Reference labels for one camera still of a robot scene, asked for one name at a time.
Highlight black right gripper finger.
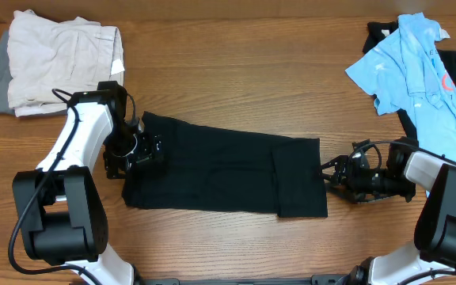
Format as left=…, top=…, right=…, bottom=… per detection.
left=327, top=184, right=359, bottom=204
left=320, top=155, right=348, bottom=178

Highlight plain black t-shirt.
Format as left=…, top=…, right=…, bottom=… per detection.
left=122, top=112, right=328, bottom=218

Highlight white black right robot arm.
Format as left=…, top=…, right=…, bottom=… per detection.
left=320, top=137, right=456, bottom=284

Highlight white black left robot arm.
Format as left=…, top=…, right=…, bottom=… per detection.
left=8, top=81, right=164, bottom=284

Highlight light blue t-shirt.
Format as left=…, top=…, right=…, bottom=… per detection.
left=344, top=12, right=456, bottom=222

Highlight folded beige shorts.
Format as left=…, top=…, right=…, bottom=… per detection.
left=7, top=9, right=125, bottom=117

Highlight folded grey garment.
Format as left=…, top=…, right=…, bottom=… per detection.
left=0, top=30, right=67, bottom=117

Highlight black logo t-shirt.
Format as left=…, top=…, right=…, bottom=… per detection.
left=362, top=21, right=456, bottom=139

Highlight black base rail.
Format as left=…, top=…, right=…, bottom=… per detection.
left=139, top=274, right=348, bottom=285

